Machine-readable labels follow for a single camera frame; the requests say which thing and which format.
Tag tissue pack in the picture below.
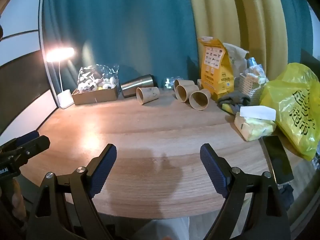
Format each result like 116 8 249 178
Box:
234 105 277 141

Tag clear bag of white toys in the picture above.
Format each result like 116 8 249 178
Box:
77 64 120 92

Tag grey glove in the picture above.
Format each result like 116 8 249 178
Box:
217 91 251 107

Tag yellow curtain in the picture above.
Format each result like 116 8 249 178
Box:
186 0 288 82

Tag wrapped packets in basket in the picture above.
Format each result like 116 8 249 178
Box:
244 57 269 84

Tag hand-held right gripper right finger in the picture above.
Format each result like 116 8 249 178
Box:
200 143 292 240

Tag white desk lamp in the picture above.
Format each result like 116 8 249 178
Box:
46 47 75 109

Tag white woven basket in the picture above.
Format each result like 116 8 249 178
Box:
239 73 269 105

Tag dark cloth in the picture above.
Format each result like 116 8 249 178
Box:
277 184 295 208

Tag person's left hand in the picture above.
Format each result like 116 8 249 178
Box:
11 177 27 222

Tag person's white clothing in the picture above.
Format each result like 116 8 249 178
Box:
147 216 191 240

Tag teal curtain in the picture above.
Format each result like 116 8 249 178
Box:
39 0 199 102

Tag yellow sponge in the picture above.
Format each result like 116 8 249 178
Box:
221 103 241 115

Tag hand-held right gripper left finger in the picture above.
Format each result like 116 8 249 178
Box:
26 143 117 240

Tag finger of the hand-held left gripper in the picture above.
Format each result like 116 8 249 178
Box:
0 135 51 161
14 130 40 146

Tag stainless steel tumbler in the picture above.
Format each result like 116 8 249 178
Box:
120 74 157 98

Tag white paper bag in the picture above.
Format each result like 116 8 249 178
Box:
222 42 250 78

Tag brown paper cup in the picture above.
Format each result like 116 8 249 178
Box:
189 88 212 111
175 84 200 103
174 79 195 90
136 87 160 106

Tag clear plastic packaging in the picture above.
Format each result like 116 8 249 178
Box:
161 76 184 89

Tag yellow printed paper bag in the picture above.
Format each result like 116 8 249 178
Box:
197 36 235 100

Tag yellow plastic bag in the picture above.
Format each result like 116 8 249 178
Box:
259 62 320 161

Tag black smartphone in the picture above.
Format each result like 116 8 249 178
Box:
262 135 295 186

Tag cardboard box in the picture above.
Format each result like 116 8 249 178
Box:
71 84 119 106

